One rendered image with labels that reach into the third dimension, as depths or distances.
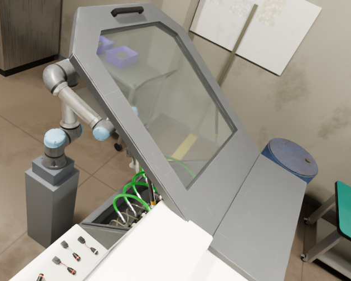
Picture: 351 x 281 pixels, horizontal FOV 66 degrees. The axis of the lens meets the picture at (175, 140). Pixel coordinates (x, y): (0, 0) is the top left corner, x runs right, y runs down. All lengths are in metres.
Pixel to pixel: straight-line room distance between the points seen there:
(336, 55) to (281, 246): 2.47
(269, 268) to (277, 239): 0.14
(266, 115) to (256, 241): 2.59
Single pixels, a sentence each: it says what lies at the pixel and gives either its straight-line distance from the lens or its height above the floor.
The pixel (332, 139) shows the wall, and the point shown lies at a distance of 3.67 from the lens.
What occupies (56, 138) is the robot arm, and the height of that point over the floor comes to 1.12.
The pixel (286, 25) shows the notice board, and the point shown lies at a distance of 3.25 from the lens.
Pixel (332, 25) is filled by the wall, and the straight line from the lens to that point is 3.27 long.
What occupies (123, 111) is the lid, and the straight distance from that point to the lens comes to 0.93.
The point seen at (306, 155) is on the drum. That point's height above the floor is 0.86.
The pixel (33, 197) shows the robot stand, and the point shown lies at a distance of 2.12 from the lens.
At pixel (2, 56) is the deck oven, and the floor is 0.33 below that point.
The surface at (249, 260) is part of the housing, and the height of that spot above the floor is 1.50.
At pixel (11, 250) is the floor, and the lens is 2.61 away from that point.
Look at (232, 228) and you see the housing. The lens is 1.11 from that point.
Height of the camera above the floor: 2.31
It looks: 38 degrees down
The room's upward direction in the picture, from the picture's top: 23 degrees clockwise
